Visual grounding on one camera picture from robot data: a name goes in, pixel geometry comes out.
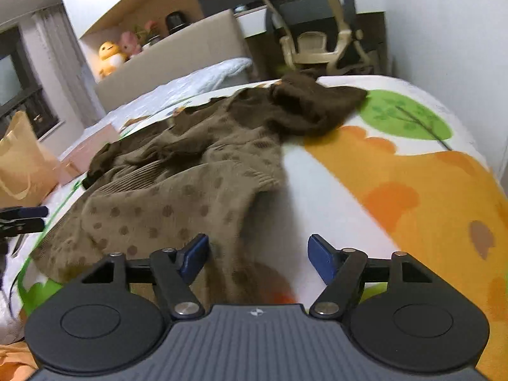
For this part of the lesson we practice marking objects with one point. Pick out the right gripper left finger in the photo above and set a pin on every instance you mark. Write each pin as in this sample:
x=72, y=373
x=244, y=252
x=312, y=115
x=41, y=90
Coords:
x=173, y=272

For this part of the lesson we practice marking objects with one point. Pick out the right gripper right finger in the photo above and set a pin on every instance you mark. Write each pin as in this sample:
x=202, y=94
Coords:
x=341, y=272

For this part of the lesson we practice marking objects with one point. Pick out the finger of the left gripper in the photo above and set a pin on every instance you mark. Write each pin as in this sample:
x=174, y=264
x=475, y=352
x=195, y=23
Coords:
x=19, y=212
x=21, y=226

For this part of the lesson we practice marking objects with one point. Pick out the brown polka dot cardigan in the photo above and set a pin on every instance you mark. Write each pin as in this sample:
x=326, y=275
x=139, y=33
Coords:
x=195, y=173

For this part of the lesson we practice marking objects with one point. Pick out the yellow duck plush toy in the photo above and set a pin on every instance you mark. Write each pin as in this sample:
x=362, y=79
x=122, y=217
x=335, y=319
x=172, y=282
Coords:
x=111, y=58

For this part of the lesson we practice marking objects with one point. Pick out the grey window curtain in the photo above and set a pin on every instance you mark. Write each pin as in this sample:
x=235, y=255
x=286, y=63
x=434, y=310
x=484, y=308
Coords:
x=68, y=61

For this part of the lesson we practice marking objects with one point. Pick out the pink plush toy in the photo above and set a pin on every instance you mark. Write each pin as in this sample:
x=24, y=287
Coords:
x=129, y=44

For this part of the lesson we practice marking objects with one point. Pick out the pink flower potted plant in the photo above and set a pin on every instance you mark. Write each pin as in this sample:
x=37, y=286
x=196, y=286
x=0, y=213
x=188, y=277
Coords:
x=148, y=35

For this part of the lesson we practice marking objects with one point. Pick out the beige upholstered headboard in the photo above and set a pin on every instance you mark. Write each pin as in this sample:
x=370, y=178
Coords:
x=207, y=42

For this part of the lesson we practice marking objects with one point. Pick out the black round speaker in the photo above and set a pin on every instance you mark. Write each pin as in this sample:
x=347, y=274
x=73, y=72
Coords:
x=176, y=21

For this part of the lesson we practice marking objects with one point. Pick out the beige mesh office chair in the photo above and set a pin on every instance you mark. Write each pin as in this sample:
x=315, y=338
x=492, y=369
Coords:
x=335, y=45

